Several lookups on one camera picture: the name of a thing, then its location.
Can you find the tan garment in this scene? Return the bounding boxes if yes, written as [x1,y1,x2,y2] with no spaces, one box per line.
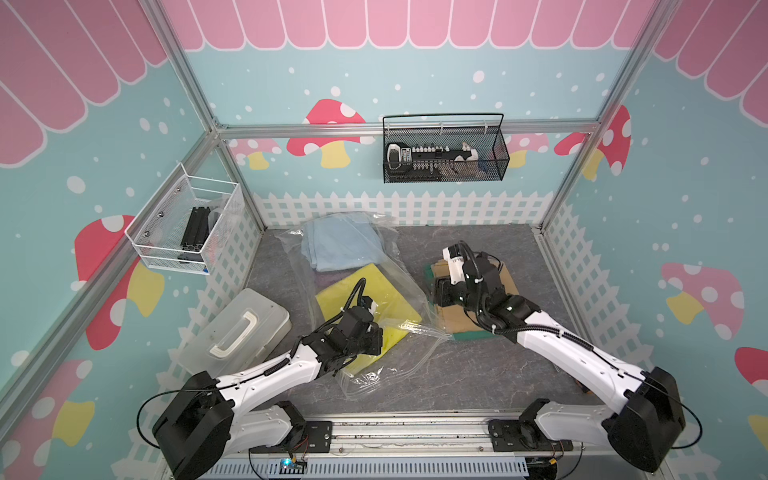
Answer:
[428,257,520,335]

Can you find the green trousers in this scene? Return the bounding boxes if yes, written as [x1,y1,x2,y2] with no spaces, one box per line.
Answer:
[422,262,499,343]

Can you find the clear plastic vacuum bag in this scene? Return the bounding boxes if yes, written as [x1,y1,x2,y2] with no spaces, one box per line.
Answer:
[278,212,450,400]

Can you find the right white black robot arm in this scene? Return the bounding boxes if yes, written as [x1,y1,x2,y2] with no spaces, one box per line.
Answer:
[434,241,694,473]

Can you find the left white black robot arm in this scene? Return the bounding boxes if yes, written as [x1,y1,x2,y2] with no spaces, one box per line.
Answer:
[141,278,383,479]

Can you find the yellow green folded garment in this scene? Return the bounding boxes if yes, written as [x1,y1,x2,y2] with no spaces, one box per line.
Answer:
[315,264,422,376]

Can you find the light blue folded garment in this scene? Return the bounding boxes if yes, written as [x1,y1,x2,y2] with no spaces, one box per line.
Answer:
[301,212,387,272]

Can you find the translucent plastic storage box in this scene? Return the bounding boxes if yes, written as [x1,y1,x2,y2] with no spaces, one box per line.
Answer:
[179,288,292,377]

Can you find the white black items in basket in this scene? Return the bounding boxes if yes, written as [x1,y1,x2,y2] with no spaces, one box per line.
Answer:
[384,142,484,182]

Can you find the small green circuit board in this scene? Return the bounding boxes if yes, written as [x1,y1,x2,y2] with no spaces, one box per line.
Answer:
[278,458,307,476]

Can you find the black part in white basket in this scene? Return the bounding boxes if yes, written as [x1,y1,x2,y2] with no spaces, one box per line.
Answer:
[178,207,211,264]

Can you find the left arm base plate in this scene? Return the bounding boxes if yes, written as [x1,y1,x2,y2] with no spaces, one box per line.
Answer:
[249,421,333,455]

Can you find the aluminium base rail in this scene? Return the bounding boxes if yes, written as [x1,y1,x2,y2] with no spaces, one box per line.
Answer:
[197,410,670,479]

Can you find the black wire mesh basket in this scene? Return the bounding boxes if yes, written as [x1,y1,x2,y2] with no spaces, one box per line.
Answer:
[381,113,510,183]

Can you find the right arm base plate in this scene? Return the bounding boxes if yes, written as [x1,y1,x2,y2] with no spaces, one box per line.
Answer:
[487,419,573,456]

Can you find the white wire mesh basket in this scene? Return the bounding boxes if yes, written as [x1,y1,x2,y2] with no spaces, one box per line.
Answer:
[125,164,244,275]

